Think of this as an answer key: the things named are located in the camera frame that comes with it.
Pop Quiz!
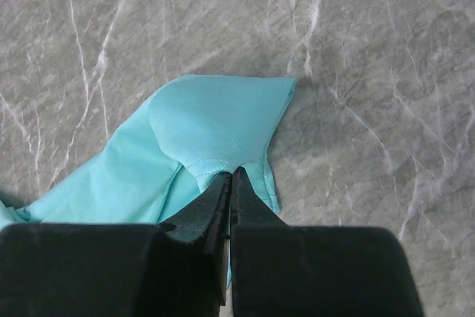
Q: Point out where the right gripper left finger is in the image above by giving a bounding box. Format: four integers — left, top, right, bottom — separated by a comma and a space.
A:
1, 173, 232, 316

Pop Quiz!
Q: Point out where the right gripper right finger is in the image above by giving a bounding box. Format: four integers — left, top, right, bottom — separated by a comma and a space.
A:
231, 169, 424, 316

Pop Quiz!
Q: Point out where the teal t shirt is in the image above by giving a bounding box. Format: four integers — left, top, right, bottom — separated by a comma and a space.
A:
1, 74, 296, 228

